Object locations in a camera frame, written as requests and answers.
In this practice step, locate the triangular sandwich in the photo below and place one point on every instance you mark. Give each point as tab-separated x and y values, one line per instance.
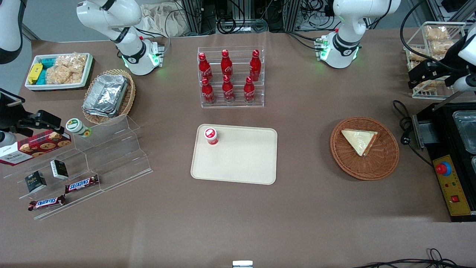
360	140

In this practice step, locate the clear bag of fried snacks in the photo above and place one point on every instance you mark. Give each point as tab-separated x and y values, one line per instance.
427	86
437	32
441	47
416	54

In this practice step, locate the round brown wicker basket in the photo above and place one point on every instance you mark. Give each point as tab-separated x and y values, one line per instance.
379	163

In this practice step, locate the yellow snack packet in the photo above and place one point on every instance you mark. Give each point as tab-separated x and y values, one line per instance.
35	72

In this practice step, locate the white plastic snack bin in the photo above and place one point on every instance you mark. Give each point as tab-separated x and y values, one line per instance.
88	69

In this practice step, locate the steel pan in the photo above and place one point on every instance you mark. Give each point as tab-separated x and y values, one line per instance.
466	130

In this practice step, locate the red tartan cookie box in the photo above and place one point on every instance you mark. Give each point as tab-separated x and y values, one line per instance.
37	147

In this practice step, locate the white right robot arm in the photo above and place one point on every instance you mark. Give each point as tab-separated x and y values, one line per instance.
130	56

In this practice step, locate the red lid yogurt cup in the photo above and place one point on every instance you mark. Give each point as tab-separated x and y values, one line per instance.
211	135

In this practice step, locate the black machine with yellow panel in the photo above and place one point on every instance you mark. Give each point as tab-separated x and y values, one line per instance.
452	186

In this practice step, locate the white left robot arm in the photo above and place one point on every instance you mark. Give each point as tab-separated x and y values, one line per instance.
346	44

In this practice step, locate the teal snack packet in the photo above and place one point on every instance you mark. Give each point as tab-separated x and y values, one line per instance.
47	62

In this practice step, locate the clear acrylic bottle rack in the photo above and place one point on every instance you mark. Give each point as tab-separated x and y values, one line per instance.
238	104

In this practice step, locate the beige cloth bag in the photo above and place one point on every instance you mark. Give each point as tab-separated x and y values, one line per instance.
163	20

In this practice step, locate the beige plastic tray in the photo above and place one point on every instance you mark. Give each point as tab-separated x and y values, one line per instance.
241	160

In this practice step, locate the small black carton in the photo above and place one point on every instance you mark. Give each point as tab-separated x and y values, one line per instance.
59	169
35	182

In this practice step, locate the stacked aluminium foil containers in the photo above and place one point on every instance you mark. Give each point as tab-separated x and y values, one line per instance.
106	95

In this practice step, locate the brown chocolate bar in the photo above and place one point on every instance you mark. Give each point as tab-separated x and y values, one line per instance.
46	203
81	184

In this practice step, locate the aluminium frame post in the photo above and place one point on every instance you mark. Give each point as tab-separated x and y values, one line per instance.
191	15
292	15

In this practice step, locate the clear bag of rice crackers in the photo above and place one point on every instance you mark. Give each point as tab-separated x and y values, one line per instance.
67	69

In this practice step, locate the small white block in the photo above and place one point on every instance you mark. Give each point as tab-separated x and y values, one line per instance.
242	264

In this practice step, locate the oval light wicker basket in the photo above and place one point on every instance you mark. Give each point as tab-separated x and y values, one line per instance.
129	98

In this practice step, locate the green lid small jar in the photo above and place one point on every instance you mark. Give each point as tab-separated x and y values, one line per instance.
76	126

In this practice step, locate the clear acrylic step display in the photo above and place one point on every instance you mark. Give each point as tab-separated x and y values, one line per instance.
119	156

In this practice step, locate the red cola bottle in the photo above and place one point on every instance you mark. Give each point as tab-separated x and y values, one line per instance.
226	65
208	93
255	67
228	91
203	69
249	91

